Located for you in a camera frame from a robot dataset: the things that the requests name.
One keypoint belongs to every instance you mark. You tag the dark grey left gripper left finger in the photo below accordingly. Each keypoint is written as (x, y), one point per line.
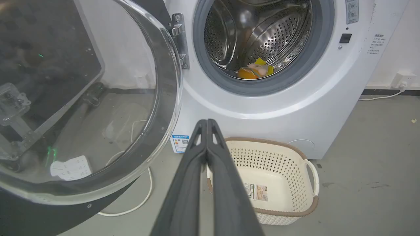
(185, 190)

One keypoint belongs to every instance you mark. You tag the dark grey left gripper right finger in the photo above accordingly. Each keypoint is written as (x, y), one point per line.
(229, 193)

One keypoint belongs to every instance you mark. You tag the white front-load washing machine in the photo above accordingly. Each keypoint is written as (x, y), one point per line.
(295, 111)

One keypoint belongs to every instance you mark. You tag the round glass washing machine door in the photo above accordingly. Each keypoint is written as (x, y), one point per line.
(98, 98)

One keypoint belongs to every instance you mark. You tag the metal door hinge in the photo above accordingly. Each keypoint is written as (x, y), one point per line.
(179, 39)

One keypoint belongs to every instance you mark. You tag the blue energy label sticker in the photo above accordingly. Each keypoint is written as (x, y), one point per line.
(180, 143)

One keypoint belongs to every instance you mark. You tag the cream perforated laundry basket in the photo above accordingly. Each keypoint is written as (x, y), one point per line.
(279, 177)

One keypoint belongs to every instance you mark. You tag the white power strip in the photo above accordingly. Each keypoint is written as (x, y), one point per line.
(70, 168)

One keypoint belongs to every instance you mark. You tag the yellow orange clothing item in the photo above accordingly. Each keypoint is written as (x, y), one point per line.
(255, 69)

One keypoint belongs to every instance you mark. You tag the white wall socket plug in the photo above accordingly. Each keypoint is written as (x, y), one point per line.
(403, 80)

